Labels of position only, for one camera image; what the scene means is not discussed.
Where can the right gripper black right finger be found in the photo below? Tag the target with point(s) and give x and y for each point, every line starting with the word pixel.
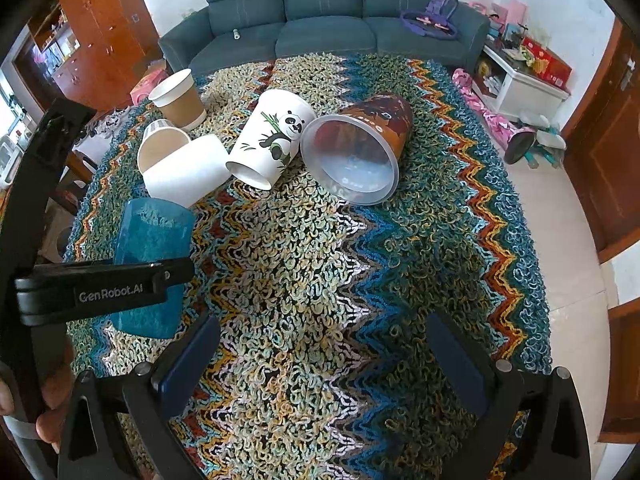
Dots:
pixel 554 443

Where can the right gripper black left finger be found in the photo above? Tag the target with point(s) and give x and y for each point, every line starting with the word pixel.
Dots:
pixel 93 444

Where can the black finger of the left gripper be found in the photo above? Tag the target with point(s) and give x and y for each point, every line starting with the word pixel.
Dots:
pixel 59 293
pixel 21 233

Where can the blue translucent plastic cup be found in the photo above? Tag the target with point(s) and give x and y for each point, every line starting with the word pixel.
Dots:
pixel 153 230

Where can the plain white paper cup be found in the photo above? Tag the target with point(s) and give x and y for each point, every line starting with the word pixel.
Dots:
pixel 187 175

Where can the white cup with grid print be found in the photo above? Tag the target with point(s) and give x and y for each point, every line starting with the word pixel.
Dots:
pixel 160 139

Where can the brown kraft paper cup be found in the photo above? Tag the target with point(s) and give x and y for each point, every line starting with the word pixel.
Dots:
pixel 178 100

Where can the white panda print cup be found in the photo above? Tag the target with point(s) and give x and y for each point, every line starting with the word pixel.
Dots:
pixel 270 139

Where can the brown clear plastic cup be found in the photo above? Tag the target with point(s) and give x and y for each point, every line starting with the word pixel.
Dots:
pixel 354 154

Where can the person's left hand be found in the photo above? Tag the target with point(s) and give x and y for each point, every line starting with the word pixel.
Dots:
pixel 56 392

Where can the pink plastic stool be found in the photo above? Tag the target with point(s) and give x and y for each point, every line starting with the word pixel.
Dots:
pixel 143 88

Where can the colourful zigzag shaggy rug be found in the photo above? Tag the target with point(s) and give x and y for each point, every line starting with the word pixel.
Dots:
pixel 323 369

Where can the red-brown wooden cabinet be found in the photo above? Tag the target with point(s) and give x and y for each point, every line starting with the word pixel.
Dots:
pixel 117 40

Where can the pink patterned hoverboard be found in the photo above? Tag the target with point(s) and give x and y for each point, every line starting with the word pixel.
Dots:
pixel 514 141

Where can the brown wooden door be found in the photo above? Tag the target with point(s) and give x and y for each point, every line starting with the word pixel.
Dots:
pixel 602 158

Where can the white side table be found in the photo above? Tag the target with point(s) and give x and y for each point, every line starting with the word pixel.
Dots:
pixel 509 88

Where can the teal three-seat sofa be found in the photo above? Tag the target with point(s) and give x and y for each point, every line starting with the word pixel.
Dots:
pixel 273 29

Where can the red gift box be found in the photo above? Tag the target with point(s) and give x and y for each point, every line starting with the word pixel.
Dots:
pixel 545 64

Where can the purple bag on sofa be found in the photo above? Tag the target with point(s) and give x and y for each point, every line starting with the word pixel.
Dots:
pixel 434 21

